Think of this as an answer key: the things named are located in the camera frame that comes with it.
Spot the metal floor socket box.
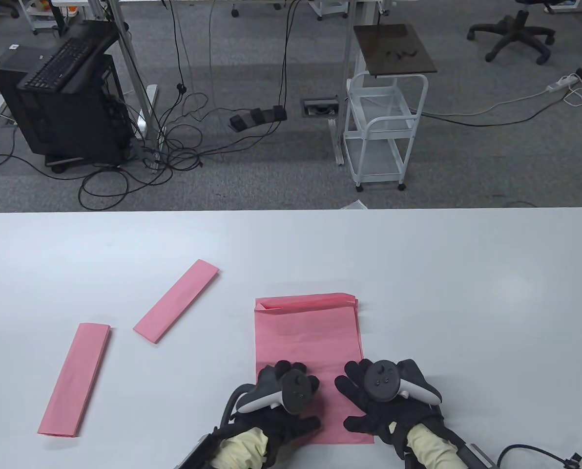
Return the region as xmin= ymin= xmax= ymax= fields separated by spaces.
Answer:
xmin=301 ymin=99 xmax=340 ymax=118

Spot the black computer tower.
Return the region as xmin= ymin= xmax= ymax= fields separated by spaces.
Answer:
xmin=0 ymin=46 xmax=131 ymax=167

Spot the white power strip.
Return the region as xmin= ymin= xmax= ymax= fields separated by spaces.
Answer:
xmin=546 ymin=73 xmax=581 ymax=93

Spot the black hanging cable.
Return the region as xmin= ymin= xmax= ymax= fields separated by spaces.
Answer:
xmin=271 ymin=0 xmax=304 ymax=110

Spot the forearm sensor box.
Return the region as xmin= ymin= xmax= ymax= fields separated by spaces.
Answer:
xmin=455 ymin=442 xmax=498 ymax=469
xmin=179 ymin=432 xmax=219 ymax=469

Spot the white desk leg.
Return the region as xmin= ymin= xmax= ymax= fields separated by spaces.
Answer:
xmin=88 ymin=0 xmax=160 ymax=171

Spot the white rolling cart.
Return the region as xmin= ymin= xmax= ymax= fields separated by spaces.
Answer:
xmin=344 ymin=72 xmax=429 ymax=192

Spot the black keyboard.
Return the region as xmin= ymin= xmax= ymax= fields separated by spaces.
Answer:
xmin=17 ymin=37 xmax=96 ymax=93

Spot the person's left hand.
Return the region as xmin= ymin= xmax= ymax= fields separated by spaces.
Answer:
xmin=231 ymin=361 xmax=322 ymax=445

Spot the black flat panel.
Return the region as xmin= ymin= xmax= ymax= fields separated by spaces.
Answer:
xmin=59 ymin=20 xmax=122 ymax=93

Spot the white storage trolley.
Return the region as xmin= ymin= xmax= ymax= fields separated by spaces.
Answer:
xmin=18 ymin=0 xmax=62 ymax=35

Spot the black sensor cable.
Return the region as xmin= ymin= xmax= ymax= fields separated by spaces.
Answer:
xmin=496 ymin=444 xmax=582 ymax=469

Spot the black foot pedal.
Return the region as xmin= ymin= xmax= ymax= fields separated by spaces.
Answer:
xmin=229 ymin=105 xmax=288 ymax=131

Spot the long black floor cable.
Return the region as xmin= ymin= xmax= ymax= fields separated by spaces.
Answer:
xmin=420 ymin=93 xmax=572 ymax=128

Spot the grey white VR controller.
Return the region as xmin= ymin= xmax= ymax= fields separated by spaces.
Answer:
xmin=235 ymin=369 xmax=316 ymax=416
xmin=364 ymin=360 xmax=442 ymax=405

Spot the person's right hand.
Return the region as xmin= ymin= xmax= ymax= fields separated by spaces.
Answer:
xmin=334 ymin=359 xmax=444 ymax=445

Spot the dark brown board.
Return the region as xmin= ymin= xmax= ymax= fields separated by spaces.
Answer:
xmin=353 ymin=23 xmax=438 ymax=79

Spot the black office chair base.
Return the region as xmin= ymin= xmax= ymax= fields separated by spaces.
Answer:
xmin=468 ymin=0 xmax=556 ymax=65

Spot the tangle of black cables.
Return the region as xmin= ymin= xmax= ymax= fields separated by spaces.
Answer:
xmin=0 ymin=0 xmax=233 ymax=212

